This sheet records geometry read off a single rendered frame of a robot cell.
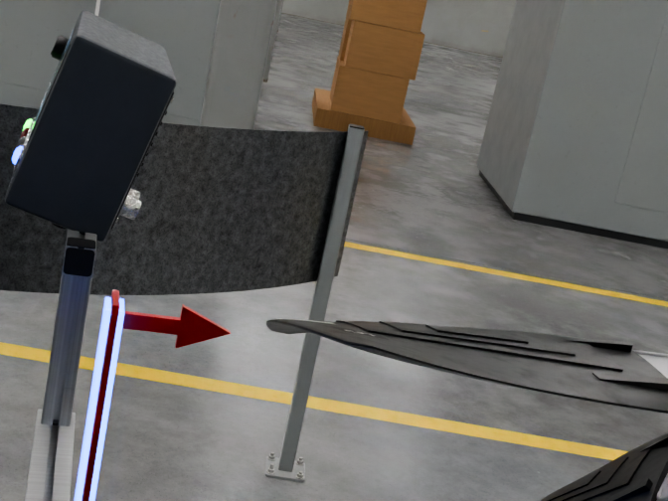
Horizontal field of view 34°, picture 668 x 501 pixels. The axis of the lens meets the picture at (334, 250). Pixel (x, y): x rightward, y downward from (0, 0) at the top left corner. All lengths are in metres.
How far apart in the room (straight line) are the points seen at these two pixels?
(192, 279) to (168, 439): 0.68
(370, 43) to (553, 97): 2.32
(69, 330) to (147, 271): 1.37
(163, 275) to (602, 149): 4.67
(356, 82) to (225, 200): 6.22
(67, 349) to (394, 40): 7.64
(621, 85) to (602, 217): 0.81
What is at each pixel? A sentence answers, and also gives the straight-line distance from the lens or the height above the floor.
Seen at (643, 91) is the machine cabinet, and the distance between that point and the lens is 6.90.
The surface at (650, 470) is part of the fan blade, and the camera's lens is 0.82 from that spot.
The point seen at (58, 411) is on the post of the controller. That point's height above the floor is 0.87.
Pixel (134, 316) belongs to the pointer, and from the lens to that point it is 0.59.
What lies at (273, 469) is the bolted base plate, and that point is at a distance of 3.03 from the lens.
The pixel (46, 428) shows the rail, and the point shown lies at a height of 0.86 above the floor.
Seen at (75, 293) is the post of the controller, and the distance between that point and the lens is 1.14.
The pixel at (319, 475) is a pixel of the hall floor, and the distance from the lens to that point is 3.09.
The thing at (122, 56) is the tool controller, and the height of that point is 1.24.
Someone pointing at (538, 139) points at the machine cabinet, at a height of 0.52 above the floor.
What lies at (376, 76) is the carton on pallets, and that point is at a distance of 8.73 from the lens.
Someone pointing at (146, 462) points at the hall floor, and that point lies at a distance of 2.99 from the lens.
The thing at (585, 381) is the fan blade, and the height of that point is 1.19.
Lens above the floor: 1.39
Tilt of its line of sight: 15 degrees down
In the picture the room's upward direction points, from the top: 12 degrees clockwise
